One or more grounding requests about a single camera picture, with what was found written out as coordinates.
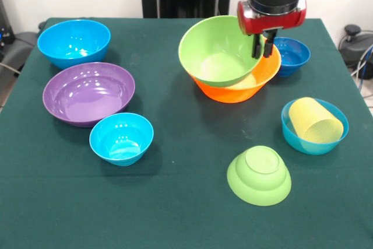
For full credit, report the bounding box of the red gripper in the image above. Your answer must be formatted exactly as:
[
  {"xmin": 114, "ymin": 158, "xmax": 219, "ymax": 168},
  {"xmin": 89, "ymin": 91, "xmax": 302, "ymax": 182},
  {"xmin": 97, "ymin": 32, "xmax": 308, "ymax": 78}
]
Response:
[{"xmin": 236, "ymin": 0, "xmax": 308, "ymax": 59}]

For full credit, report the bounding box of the small dark blue bowl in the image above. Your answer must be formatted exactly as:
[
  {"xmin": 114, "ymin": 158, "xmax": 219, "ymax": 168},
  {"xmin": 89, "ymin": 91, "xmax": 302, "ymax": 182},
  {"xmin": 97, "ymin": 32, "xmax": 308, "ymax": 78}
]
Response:
[{"xmin": 273, "ymin": 37, "xmax": 311, "ymax": 78}]

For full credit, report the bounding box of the large green bowl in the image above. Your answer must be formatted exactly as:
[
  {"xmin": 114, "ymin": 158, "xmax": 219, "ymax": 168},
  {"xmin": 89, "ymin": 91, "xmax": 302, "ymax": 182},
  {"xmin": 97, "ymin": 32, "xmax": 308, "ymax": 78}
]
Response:
[{"xmin": 178, "ymin": 15, "xmax": 266, "ymax": 88}]

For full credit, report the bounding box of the large orange bowl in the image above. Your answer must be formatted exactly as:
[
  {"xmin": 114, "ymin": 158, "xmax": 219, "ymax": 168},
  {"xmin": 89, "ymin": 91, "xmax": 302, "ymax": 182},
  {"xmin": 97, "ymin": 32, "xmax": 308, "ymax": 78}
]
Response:
[{"xmin": 191, "ymin": 41, "xmax": 282, "ymax": 104}]

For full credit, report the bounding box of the yellow cup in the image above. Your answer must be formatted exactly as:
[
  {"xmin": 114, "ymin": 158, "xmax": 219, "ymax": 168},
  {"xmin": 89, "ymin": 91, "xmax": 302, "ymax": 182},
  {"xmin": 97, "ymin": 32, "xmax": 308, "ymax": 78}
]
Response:
[{"xmin": 288, "ymin": 96, "xmax": 344, "ymax": 144}]

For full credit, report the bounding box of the translucent blue ridged bowl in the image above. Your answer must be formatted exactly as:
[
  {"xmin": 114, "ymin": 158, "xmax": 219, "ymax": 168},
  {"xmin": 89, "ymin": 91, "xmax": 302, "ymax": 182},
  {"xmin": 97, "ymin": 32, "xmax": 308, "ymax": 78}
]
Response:
[{"xmin": 281, "ymin": 98, "xmax": 350, "ymax": 156}]

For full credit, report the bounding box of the small green bowl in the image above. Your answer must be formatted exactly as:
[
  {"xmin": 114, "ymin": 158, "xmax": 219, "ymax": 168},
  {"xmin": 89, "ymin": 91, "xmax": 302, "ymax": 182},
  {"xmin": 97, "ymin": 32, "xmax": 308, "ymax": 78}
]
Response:
[{"xmin": 227, "ymin": 145, "xmax": 292, "ymax": 206}]

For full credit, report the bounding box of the small light blue bowl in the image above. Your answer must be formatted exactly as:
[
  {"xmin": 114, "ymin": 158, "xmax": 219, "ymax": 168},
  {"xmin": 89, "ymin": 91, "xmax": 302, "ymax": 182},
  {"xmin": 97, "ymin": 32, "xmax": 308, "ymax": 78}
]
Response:
[{"xmin": 89, "ymin": 112, "xmax": 154, "ymax": 167}]

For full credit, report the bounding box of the dark green tablecloth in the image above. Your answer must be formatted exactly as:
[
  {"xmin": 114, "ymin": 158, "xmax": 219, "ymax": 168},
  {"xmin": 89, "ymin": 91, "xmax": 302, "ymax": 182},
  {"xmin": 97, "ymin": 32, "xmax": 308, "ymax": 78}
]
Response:
[{"xmin": 0, "ymin": 17, "xmax": 373, "ymax": 249}]

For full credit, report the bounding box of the purple bowl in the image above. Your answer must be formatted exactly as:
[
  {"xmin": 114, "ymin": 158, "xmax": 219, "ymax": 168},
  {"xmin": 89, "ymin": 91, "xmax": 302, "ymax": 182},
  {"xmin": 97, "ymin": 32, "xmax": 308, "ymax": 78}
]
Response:
[{"xmin": 42, "ymin": 62, "xmax": 136, "ymax": 128}]

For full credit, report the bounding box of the large blue bowl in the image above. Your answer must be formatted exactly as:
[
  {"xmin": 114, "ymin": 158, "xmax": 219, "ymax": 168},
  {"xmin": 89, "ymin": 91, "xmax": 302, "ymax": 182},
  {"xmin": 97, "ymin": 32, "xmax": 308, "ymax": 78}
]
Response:
[{"xmin": 37, "ymin": 19, "xmax": 112, "ymax": 70}]

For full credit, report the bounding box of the dark grey seat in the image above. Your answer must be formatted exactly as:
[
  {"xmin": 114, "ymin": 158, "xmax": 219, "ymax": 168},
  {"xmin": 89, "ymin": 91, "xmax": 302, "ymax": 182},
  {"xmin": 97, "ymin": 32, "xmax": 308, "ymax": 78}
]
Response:
[{"xmin": 0, "ymin": 31, "xmax": 40, "ymax": 86}]

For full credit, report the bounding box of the black electronic device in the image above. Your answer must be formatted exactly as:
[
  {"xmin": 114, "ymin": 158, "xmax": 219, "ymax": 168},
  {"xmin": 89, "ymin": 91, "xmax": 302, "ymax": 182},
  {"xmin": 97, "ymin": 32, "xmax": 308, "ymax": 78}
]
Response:
[{"xmin": 0, "ymin": 0, "xmax": 16, "ymax": 46}]

